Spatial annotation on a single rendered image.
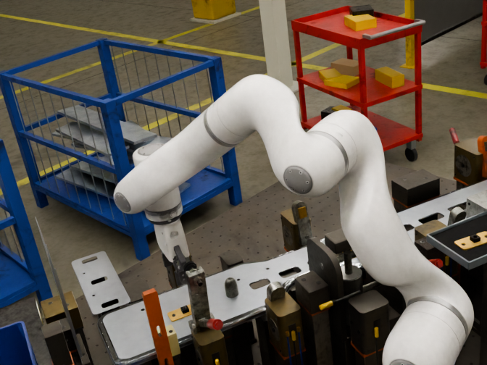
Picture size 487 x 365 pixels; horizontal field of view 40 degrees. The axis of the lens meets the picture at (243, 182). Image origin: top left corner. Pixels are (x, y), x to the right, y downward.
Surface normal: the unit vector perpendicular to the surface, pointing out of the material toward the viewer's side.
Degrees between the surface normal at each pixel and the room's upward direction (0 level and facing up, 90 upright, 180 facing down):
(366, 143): 73
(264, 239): 0
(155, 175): 65
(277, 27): 90
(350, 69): 90
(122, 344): 0
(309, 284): 0
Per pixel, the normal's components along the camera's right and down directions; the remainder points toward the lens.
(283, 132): -0.73, -0.34
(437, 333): 0.33, -0.64
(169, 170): 0.07, 0.05
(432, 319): 0.03, -0.83
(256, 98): -0.40, -0.05
